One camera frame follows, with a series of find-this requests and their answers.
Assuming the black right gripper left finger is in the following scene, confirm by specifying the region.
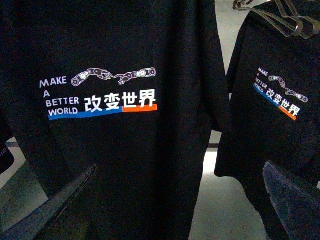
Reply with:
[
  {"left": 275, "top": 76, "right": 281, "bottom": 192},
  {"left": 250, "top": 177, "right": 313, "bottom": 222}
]
[{"left": 0, "top": 164, "right": 98, "bottom": 240}]

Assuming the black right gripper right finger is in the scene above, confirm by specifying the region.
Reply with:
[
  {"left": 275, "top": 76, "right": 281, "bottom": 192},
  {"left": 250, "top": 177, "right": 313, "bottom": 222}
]
[{"left": 262, "top": 161, "right": 320, "bottom": 240}]

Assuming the black printed t-shirt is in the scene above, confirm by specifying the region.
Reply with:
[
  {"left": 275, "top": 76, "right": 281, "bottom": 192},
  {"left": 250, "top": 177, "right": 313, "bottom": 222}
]
[
  {"left": 0, "top": 0, "right": 231, "bottom": 240},
  {"left": 214, "top": 11, "right": 320, "bottom": 240}
]

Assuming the hanging black printed t-shirt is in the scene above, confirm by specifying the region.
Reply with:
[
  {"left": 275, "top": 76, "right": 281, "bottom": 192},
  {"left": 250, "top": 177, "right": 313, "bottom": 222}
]
[{"left": 214, "top": 11, "right": 320, "bottom": 240}]

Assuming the lower grey rack rail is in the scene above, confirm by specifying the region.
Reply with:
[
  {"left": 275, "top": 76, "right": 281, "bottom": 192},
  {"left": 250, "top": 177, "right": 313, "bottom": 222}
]
[{"left": 6, "top": 142, "right": 219, "bottom": 149}]

